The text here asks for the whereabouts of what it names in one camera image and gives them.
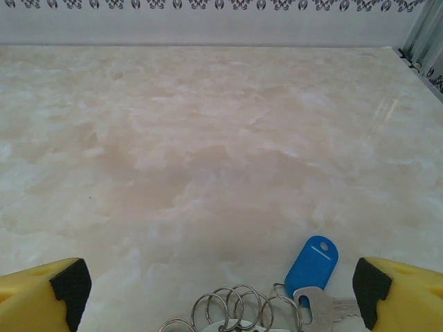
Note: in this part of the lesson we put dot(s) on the silver key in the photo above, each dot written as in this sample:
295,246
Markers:
320,307

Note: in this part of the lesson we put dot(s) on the aluminium corner post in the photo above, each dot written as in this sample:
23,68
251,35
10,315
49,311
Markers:
424,38

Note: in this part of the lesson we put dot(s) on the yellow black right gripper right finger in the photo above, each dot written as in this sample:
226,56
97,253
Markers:
412,297

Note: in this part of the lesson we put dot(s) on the blue plastic key tag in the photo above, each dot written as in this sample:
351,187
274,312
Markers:
311,266

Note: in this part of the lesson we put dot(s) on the metal numbered plate with keyrings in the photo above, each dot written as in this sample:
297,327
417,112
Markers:
221,326

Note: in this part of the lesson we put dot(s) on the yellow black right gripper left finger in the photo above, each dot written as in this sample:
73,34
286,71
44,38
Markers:
31,297

